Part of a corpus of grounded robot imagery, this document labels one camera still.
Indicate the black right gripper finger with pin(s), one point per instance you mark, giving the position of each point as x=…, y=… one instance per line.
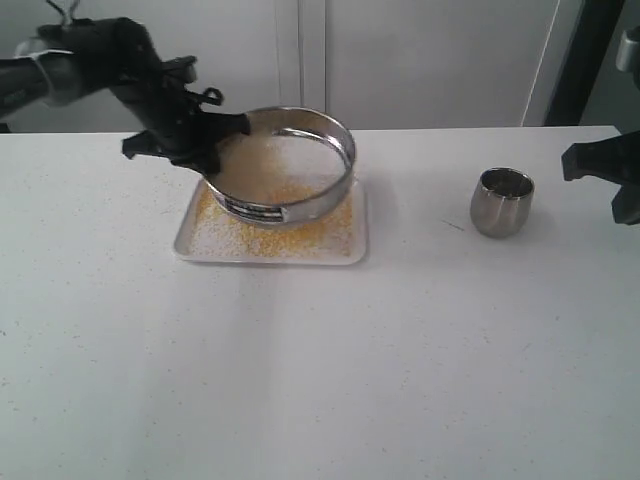
x=615, y=160
x=626, y=206

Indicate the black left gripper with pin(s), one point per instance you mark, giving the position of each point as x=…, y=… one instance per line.
x=174, y=125

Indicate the yellowish grain powder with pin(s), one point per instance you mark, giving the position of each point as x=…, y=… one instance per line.
x=272, y=168

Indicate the round stainless steel sieve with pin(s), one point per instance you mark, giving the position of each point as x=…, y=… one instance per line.
x=304, y=122

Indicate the stainless steel cup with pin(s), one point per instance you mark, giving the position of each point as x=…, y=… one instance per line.
x=501, y=202

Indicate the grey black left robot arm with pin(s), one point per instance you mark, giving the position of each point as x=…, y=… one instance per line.
x=66, y=63

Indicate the sieved yellow fine grains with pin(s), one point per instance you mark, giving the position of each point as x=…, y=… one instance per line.
x=220, y=235

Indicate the white rectangular plastic tray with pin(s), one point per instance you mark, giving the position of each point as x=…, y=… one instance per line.
x=184, y=236

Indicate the white cabinet with doors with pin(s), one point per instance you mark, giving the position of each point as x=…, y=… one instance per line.
x=370, y=64

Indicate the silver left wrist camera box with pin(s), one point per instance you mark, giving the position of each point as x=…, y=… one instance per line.
x=181, y=69

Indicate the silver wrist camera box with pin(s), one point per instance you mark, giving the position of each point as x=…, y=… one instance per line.
x=627, y=57
x=181, y=69

